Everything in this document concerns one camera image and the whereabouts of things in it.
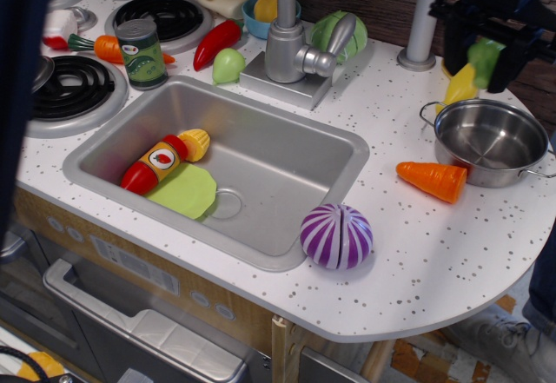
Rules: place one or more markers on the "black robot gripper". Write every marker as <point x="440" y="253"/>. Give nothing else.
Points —
<point x="464" y="20"/>

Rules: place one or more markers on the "green toy broccoli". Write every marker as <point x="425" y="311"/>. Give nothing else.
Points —
<point x="483" y="56"/>

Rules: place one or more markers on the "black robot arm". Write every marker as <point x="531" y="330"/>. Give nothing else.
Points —
<point x="545" y="19"/>

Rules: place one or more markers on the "stainless steel pot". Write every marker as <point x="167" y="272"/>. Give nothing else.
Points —
<point x="497" y="143"/>

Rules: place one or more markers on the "silver pot lid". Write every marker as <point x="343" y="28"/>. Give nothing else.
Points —
<point x="44" y="72"/>

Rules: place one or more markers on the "yellow toy banana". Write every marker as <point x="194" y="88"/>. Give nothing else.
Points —
<point x="461" y="86"/>

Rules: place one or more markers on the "grey support pole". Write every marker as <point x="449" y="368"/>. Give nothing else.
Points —
<point x="418" y="55"/>

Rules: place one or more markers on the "green toy cabbage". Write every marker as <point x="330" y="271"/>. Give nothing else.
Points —
<point x="321" y="33"/>

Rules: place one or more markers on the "orange toy carrot piece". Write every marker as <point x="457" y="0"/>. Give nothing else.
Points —
<point x="445" y="182"/>

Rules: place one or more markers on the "silver toy faucet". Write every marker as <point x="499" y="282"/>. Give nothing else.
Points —
<point x="291" y="70"/>

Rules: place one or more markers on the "orange toy squash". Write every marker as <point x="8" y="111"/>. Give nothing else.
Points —
<point x="266" y="10"/>

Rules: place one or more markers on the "blue toy bowl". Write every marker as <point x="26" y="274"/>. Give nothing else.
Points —
<point x="255" y="28"/>

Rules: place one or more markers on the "purple striped toy onion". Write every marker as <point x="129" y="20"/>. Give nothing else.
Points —
<point x="336" y="236"/>

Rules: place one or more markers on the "red toy chili pepper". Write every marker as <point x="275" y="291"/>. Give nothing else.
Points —
<point x="222" y="36"/>

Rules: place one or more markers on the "light green toy pear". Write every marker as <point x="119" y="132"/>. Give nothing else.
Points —
<point x="227" y="67"/>

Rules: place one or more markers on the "blue jeans leg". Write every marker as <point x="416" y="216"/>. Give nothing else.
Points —
<point x="540" y="307"/>

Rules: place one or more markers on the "grey toy sink basin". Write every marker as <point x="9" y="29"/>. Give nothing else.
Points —
<point x="271" y="167"/>

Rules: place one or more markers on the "grey sneaker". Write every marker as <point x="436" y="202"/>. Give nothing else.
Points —
<point x="516" y="347"/>

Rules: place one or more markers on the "back right stove burner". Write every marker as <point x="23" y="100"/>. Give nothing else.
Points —
<point x="180" y="24"/>

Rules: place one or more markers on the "yellow toy corn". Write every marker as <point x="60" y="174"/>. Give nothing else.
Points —
<point x="197" y="142"/>

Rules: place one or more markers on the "green toy lettuce leaf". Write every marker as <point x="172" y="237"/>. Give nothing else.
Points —
<point x="188" y="190"/>

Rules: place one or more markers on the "green toy peas can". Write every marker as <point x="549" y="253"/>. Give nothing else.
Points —
<point x="141" y="33"/>

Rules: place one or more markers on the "red yellow ketchup bottle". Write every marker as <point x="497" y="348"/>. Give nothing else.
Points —
<point x="154" y="166"/>

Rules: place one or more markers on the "orange toy carrot with stem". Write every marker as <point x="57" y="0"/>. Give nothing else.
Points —
<point x="108" y="49"/>

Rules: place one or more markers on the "grey stove knob centre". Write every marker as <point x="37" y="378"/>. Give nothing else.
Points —
<point x="85" y="19"/>

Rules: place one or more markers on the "front left stove burner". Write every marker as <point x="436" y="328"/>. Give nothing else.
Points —
<point x="82" y="94"/>

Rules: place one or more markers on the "red white toy radish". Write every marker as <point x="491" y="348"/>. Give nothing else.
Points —
<point x="58" y="26"/>

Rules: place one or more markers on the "grey toy oven door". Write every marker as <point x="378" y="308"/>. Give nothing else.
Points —
<point x="129" y="328"/>

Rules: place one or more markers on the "yellow object with black cable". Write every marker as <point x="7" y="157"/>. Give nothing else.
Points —
<point x="36" y="367"/>

